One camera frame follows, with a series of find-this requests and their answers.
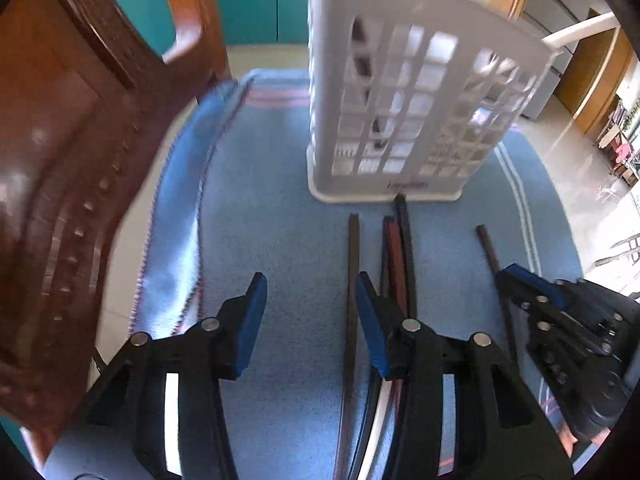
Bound carved wooden chair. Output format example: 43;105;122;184
0;0;231;466

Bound teal base cabinets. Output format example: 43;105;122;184
97;0;311;56

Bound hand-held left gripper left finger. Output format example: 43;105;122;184
82;272;268;480

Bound brown wooden door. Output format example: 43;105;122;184
554;7;638;136

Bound white plastic utensil basket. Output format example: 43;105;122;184
305;0;558;206

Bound black chopstick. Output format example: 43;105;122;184
351;17;393;153

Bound dark brown chopstick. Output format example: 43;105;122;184
476;225;518;361

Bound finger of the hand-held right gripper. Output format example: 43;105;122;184
526;316;592;402
495;262;569;312

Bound white chopstick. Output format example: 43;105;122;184
542;10;621;48

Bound blue striped cloth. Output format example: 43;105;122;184
42;67;586;480

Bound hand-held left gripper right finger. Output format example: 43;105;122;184
355;271;573;480

